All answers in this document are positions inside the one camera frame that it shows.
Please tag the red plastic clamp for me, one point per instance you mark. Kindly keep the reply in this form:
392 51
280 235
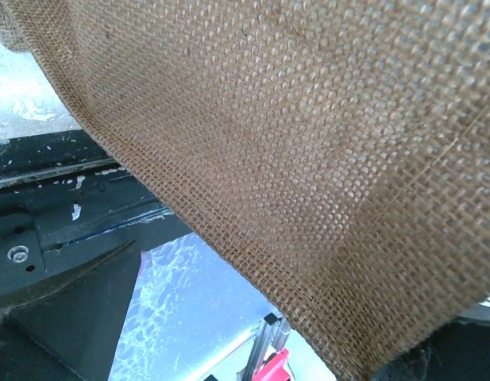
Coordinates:
274 370

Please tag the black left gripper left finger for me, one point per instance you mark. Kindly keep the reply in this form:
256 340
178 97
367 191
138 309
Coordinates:
67 327

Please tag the aluminium extrusion frame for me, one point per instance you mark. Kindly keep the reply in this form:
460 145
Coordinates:
236 349

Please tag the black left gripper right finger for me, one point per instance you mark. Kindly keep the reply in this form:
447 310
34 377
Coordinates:
459 350

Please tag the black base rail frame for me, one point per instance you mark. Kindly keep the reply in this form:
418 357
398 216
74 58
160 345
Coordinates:
64 201

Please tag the brown burlap canvas bag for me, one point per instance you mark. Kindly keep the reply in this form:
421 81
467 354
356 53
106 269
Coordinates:
335 153

